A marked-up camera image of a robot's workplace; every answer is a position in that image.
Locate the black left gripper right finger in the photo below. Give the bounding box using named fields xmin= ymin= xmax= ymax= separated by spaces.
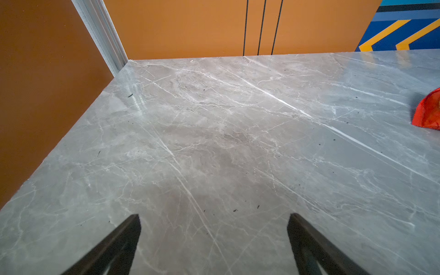
xmin=287 ymin=213 xmax=368 ymax=275

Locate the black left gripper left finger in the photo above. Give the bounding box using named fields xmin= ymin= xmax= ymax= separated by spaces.
xmin=63 ymin=214 xmax=142 ymax=275

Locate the red snack packet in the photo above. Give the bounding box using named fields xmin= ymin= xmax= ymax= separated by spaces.
xmin=411 ymin=88 xmax=440 ymax=131

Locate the left aluminium corner post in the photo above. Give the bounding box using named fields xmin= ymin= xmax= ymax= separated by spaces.
xmin=72 ymin=0 xmax=128 ymax=76

